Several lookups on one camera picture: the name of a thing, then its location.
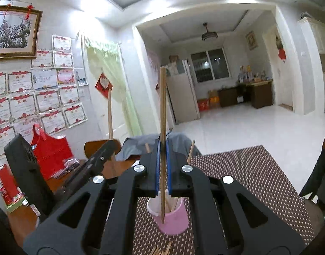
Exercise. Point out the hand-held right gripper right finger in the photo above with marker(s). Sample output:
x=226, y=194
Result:
x=170, y=170

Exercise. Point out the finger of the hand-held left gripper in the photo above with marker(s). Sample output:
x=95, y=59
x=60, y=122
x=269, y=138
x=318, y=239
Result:
x=98, y=156

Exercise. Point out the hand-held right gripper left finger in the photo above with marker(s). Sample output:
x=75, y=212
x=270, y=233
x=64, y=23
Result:
x=157, y=170

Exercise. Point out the pink cup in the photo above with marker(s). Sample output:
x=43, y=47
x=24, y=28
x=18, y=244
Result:
x=173, y=223

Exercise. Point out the pile of chopsticks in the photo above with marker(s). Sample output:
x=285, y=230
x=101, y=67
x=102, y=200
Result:
x=161, y=249

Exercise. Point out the red can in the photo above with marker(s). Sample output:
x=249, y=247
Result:
x=7, y=180

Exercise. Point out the red bag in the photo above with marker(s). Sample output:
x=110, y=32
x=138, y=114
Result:
x=52, y=154

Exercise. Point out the clear plastic packet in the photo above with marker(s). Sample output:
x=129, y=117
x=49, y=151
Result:
x=68, y=166

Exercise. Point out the beige refrigerator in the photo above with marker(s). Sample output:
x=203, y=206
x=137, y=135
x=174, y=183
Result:
x=182, y=98

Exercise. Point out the red box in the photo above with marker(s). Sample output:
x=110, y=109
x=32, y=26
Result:
x=203, y=105

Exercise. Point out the brown dotted placemat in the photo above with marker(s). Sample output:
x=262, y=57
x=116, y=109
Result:
x=245, y=170

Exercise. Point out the small photo prints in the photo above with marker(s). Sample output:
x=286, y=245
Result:
x=81, y=78

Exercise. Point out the orange box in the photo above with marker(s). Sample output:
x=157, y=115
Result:
x=214, y=101

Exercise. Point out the pale green curtain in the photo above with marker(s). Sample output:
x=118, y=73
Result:
x=106, y=58

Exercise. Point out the pale framed picture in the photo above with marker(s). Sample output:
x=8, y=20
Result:
x=174, y=65

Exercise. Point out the dark window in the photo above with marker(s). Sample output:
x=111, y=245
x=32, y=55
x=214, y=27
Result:
x=209, y=66

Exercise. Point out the dark wooden desk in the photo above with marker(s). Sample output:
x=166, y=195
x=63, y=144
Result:
x=260, y=93

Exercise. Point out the group of bottles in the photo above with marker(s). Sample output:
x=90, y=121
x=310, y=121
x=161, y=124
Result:
x=247, y=75

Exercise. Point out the gold framed tree painting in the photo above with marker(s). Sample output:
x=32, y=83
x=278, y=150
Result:
x=11, y=32

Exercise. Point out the ceiling fan lamp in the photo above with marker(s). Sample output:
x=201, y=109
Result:
x=209, y=35

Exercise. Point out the dark grey jacket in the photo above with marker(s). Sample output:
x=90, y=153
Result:
x=319, y=175

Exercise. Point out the red door decoration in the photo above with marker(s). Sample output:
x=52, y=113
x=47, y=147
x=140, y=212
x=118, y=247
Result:
x=282, y=55

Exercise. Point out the white cabinet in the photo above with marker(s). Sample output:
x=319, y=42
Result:
x=314, y=39

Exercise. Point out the wall of award certificates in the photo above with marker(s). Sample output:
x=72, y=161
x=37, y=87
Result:
x=45, y=101

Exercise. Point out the red heart wall decoration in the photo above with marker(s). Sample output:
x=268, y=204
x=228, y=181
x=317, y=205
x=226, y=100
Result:
x=104, y=85

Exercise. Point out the small framed wall picture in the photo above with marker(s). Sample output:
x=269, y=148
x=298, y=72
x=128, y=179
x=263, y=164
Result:
x=250, y=40

